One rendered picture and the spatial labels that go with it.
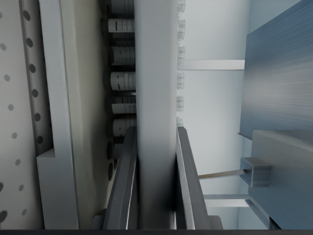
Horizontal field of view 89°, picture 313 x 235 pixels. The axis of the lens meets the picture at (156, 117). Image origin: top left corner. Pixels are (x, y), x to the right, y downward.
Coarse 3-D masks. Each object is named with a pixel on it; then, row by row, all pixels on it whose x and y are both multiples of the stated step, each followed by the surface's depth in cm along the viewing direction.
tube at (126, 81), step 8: (104, 72) 11; (112, 72) 11; (120, 72) 11; (128, 72) 11; (104, 80) 11; (112, 80) 11; (120, 80) 11; (128, 80) 11; (112, 88) 11; (120, 88) 11; (128, 88) 11
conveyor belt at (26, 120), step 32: (0, 0) 6; (32, 0) 8; (0, 32) 6; (32, 32) 8; (0, 64) 6; (32, 64) 8; (0, 96) 6; (32, 96) 8; (0, 128) 6; (32, 128) 8; (0, 160) 6; (32, 160) 8; (0, 192) 6; (32, 192) 8; (0, 224) 6; (32, 224) 8
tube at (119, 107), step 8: (112, 96) 12; (120, 96) 12; (128, 96) 12; (104, 104) 11; (112, 104) 11; (120, 104) 11; (128, 104) 11; (112, 112) 12; (120, 112) 12; (128, 112) 12
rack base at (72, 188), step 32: (64, 0) 7; (96, 0) 10; (64, 32) 7; (96, 32) 10; (64, 64) 7; (96, 64) 10; (64, 96) 7; (96, 96) 10; (64, 128) 8; (96, 128) 10; (64, 160) 8; (96, 160) 10; (64, 192) 8; (96, 192) 10; (64, 224) 8
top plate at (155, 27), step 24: (144, 0) 7; (168, 0) 7; (144, 24) 7; (168, 24) 7; (144, 48) 7; (168, 48) 7; (144, 72) 7; (168, 72) 7; (144, 96) 8; (168, 96) 8; (144, 120) 8; (168, 120) 8; (144, 144) 8; (168, 144) 8; (144, 168) 8; (168, 168) 8; (144, 192) 8; (168, 192) 8; (144, 216) 8; (168, 216) 8
